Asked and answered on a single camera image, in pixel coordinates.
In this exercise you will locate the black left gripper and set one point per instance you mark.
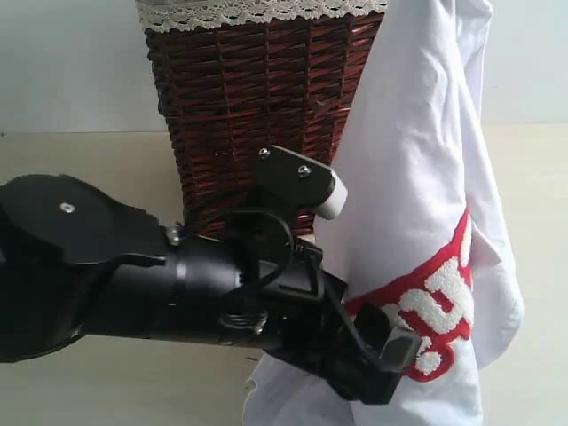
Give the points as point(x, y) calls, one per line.
point(292, 309)

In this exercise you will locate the white t-shirt with red lettering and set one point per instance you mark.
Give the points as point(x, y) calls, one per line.
point(422, 234)

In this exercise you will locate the dark brown wicker basket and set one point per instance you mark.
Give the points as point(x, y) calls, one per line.
point(225, 93)

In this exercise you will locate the grey floral basket liner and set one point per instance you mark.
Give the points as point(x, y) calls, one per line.
point(163, 16)

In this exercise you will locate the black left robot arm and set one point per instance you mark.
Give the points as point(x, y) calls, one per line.
point(76, 262)

